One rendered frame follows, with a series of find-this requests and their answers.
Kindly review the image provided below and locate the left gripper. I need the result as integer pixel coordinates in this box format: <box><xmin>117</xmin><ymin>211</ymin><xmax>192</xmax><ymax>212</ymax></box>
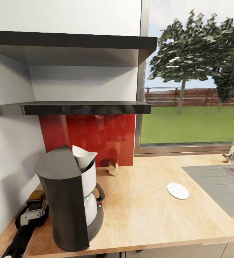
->
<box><xmin>15</xmin><ymin>204</ymin><xmax>49</xmax><ymax>239</ymax></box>

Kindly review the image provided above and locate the saucer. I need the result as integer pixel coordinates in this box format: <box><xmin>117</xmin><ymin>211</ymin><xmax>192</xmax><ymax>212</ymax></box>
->
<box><xmin>167</xmin><ymin>183</ymin><xmax>189</xmax><ymax>199</ymax></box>

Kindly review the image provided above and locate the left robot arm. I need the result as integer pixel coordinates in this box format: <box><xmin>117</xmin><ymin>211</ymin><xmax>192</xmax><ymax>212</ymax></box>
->
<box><xmin>1</xmin><ymin>204</ymin><xmax>49</xmax><ymax>258</ymax></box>

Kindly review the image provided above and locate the paper coffee filter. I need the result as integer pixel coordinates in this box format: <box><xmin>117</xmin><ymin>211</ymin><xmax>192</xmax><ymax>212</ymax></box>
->
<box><xmin>72</xmin><ymin>145</ymin><xmax>97</xmax><ymax>173</ymax></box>

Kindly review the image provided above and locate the bottle of coffee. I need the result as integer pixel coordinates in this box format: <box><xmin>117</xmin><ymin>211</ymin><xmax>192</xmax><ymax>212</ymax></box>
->
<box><xmin>26</xmin><ymin>190</ymin><xmax>47</xmax><ymax>228</ymax></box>

